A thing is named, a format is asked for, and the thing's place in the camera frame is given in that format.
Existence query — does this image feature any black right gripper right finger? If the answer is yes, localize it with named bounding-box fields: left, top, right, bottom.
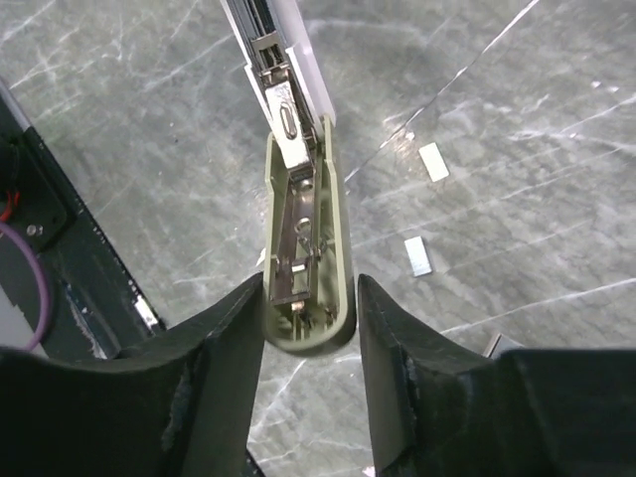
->
left=358, top=274, right=635, bottom=476

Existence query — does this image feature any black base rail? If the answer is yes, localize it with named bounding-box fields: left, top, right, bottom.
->
left=1, top=86, right=166, bottom=362

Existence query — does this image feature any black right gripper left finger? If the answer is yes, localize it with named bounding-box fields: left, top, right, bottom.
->
left=1, top=274, right=264, bottom=476

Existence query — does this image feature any strip of staples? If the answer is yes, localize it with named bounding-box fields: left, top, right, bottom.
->
left=404, top=237, right=433, bottom=277
left=418, top=142, right=449, bottom=182

